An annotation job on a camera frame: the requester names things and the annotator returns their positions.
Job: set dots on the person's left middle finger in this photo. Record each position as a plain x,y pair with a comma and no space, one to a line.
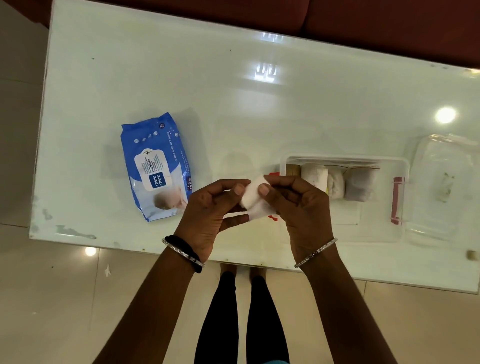
234,222

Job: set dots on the person's left forearm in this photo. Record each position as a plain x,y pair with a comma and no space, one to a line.
150,311

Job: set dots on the dark red sofa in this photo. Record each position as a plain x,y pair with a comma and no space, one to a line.
300,18

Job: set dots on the tan adhesive tape roll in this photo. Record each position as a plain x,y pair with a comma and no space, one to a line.
293,169

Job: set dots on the person's left hand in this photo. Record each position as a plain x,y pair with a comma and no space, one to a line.
204,217

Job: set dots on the white cotton pad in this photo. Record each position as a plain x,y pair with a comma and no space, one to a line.
255,200

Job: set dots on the white glass table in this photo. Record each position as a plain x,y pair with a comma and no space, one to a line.
240,131

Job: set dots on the silver left wrist bangle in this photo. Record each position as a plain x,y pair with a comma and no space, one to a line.
182,253

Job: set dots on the white bandage roll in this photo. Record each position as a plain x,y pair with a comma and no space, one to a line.
315,176

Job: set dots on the person's left thumb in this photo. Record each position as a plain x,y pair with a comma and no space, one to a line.
228,187

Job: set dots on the person's right forearm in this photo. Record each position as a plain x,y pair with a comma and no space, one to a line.
345,311

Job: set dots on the person's legs in black leggings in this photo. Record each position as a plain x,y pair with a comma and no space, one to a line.
242,318

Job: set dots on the silver wrist bangle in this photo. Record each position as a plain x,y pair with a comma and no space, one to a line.
315,253
182,253

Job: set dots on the black left wrist band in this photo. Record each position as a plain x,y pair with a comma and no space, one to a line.
187,249

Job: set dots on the clear plastic storage box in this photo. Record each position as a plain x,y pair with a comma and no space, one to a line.
360,198

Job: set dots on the person's right thumb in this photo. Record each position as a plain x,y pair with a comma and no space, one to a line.
275,195

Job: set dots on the person's right hand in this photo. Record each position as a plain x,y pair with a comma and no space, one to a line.
303,217

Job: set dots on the white gauze roll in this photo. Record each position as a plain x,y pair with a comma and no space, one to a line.
336,185

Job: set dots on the clear plastic box lid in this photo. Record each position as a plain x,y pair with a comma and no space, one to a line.
442,187

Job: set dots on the blue wet wipes pack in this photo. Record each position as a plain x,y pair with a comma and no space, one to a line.
157,168

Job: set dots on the silver right wrist bangle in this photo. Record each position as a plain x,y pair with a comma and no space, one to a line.
315,253

